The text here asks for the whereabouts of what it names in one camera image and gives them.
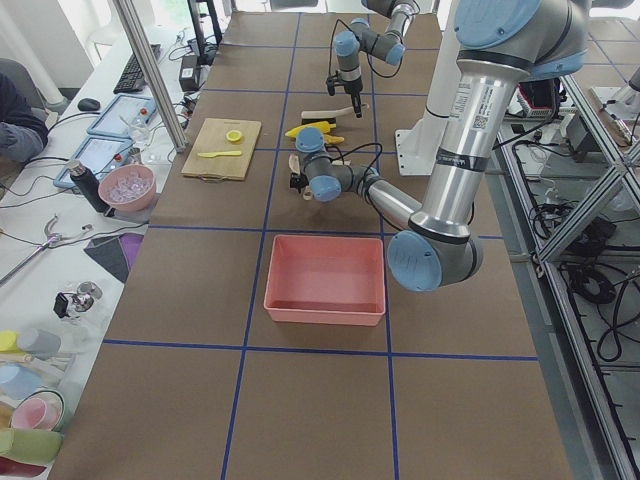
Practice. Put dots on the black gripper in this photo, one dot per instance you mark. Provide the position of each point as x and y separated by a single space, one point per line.
352 86
298 181

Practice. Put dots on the yellow toy corn cob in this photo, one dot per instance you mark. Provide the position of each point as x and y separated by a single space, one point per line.
323 126

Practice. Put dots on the tan toy ginger root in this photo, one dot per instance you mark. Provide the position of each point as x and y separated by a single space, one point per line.
333 140

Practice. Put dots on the beige hand brush black bristles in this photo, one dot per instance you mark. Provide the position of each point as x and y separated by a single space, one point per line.
331 116

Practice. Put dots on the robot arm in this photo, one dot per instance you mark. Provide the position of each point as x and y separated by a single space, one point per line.
502 44
358 37

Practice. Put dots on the pink plastic bin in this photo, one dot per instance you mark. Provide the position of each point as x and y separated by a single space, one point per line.
326 280

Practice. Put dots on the yellow toy lemon slice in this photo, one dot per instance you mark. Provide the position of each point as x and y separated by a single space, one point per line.
234 136

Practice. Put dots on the bamboo cutting board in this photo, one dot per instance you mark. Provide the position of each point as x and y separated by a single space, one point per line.
211 137

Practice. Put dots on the yellow plastic toy knife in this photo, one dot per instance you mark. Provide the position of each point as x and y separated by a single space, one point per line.
216 154

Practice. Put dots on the black power adapter box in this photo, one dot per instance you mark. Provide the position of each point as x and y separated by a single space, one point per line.
189 73

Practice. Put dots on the pink bowl with clear pieces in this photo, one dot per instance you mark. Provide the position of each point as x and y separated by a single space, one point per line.
128 188

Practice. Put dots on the blue framed tablet far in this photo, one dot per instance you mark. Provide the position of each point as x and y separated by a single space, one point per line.
123 110

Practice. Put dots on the blue framed tablet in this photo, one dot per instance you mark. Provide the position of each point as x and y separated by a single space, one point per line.
102 154
123 110

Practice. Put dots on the black computer keyboard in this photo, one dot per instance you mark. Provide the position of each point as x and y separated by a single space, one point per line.
132 79

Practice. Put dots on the grey and purple cloth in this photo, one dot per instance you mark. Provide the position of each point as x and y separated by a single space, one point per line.
116 254

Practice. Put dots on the blue framed tablet near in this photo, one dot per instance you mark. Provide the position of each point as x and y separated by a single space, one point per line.
102 154

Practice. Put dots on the black water bottle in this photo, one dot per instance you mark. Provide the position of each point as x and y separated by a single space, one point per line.
88 185

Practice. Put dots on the black computer mouse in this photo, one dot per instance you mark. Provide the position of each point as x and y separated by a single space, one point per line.
88 105

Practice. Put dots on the metal tongs tool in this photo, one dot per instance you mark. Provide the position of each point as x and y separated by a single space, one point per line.
52 239

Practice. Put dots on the small shiny metal gadget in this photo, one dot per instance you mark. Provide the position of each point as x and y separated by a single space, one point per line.
70 304

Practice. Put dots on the seated person dark sleeve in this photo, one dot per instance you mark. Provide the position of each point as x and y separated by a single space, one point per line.
23 134

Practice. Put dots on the stack of coloured cups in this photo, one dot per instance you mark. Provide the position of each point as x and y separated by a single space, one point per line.
31 432

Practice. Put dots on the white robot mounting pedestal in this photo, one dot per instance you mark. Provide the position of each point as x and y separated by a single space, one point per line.
416 148

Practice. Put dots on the aluminium frame post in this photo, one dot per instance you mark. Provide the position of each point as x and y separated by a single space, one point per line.
141 48

